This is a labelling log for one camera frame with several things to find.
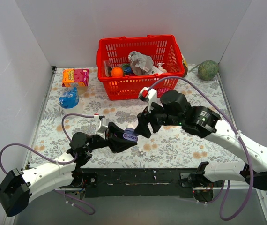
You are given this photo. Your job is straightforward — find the blue earbud charging case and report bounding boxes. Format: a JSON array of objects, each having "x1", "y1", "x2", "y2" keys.
[{"x1": 123, "y1": 131, "x2": 138, "y2": 142}]

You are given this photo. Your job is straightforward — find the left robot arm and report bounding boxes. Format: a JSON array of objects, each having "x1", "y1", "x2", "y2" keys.
[{"x1": 0, "y1": 122, "x2": 138, "y2": 217}]

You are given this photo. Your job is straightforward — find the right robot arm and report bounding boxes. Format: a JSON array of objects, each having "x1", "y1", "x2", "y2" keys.
[{"x1": 135, "y1": 87, "x2": 267, "y2": 190}]

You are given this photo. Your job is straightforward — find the white earbud charging case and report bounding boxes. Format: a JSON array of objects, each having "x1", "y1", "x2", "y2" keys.
[{"x1": 127, "y1": 124, "x2": 134, "y2": 129}]

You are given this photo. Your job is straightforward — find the white pump bottle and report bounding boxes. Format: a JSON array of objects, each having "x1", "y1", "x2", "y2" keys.
[{"x1": 157, "y1": 63, "x2": 168, "y2": 73}]

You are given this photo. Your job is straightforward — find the grey crumpled bag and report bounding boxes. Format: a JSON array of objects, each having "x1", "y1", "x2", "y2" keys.
[{"x1": 128, "y1": 51, "x2": 154, "y2": 75}]

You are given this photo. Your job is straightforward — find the green melon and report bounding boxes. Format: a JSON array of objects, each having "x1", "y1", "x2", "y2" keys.
[{"x1": 198, "y1": 60, "x2": 219, "y2": 81}]

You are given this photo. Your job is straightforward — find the orange fruit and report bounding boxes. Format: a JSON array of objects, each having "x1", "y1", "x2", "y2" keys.
[{"x1": 111, "y1": 67, "x2": 124, "y2": 77}]

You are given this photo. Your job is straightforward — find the red plastic shopping basket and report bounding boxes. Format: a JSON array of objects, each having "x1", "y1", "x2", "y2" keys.
[{"x1": 96, "y1": 35, "x2": 187, "y2": 100}]

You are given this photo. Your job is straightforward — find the orange pink snack box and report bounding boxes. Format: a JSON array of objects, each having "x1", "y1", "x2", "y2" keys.
[{"x1": 62, "y1": 68, "x2": 89, "y2": 88}]

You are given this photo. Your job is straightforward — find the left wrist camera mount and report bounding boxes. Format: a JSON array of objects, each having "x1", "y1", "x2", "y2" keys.
[{"x1": 93, "y1": 114, "x2": 109, "y2": 139}]

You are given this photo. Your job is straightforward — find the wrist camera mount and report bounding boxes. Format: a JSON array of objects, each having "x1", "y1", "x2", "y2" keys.
[
  {"x1": 138, "y1": 87, "x2": 157, "y2": 113},
  {"x1": 93, "y1": 114, "x2": 109, "y2": 139}
]

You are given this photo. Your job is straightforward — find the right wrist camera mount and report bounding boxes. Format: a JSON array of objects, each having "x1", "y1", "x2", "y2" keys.
[{"x1": 138, "y1": 87, "x2": 157, "y2": 113}]

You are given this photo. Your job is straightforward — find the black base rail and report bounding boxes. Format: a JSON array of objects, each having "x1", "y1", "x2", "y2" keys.
[{"x1": 64, "y1": 168, "x2": 219, "y2": 203}]

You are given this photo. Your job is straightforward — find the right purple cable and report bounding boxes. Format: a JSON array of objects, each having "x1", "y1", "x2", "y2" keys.
[{"x1": 147, "y1": 76, "x2": 255, "y2": 221}]

